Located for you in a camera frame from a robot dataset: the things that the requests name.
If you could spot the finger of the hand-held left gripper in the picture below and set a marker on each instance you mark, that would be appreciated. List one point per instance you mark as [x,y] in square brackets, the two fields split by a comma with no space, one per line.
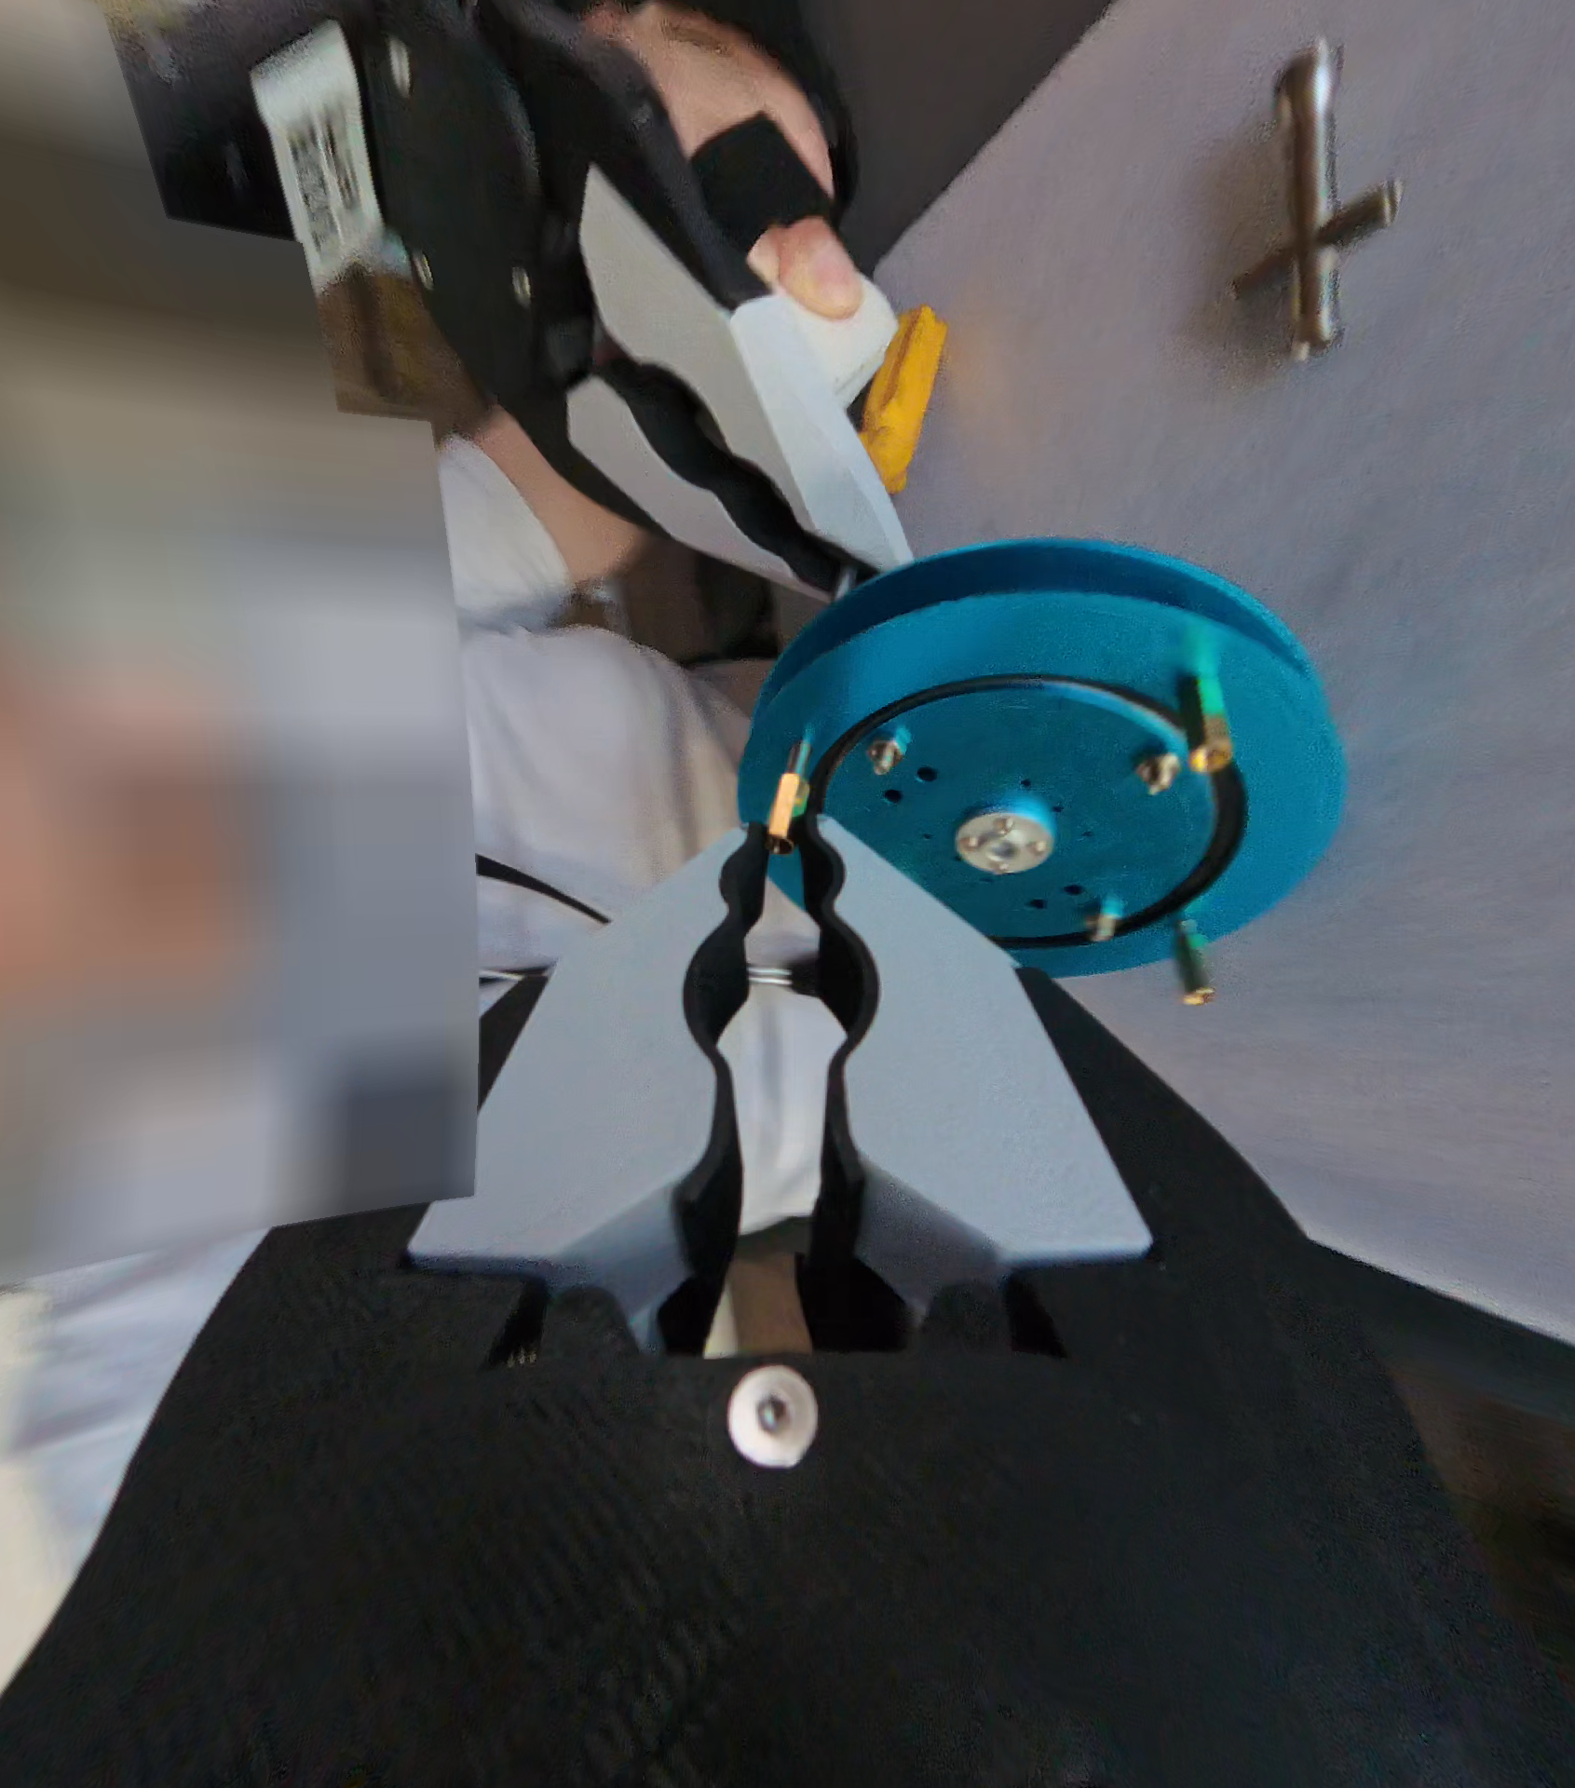
[703,516]
[759,404]

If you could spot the white foam sheet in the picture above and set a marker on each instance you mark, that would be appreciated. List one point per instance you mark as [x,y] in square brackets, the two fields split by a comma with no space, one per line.
[1429,698]

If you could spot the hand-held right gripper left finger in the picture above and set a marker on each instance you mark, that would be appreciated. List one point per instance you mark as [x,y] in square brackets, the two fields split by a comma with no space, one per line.
[564,1117]

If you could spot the metal socket wrench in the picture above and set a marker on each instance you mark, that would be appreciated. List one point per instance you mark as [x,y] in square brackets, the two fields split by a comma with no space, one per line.
[1310,209]

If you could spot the person's left forearm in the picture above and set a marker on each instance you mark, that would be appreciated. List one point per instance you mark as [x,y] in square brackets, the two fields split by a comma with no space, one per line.
[564,495]

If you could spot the blue round base plate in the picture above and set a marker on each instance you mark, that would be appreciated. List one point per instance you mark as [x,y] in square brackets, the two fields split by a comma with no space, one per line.
[1079,600]

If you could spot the brass hex standoff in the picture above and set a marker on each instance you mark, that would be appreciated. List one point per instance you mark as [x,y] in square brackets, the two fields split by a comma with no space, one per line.
[1193,967]
[1206,726]
[785,803]

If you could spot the person's left hand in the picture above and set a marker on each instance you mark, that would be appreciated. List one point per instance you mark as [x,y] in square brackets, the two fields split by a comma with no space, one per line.
[808,264]

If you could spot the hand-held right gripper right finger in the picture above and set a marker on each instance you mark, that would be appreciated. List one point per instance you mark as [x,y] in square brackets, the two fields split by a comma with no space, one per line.
[983,1103]

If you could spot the dark grey desk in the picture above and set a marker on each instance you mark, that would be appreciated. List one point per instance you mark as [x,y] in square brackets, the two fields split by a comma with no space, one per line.
[955,112]

